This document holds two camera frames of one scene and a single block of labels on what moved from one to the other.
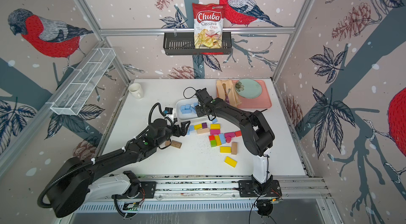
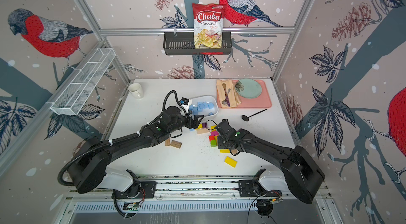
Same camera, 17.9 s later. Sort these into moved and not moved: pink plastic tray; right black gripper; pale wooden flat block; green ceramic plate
Moved: right black gripper
Not moved: green ceramic plate; pale wooden flat block; pink plastic tray
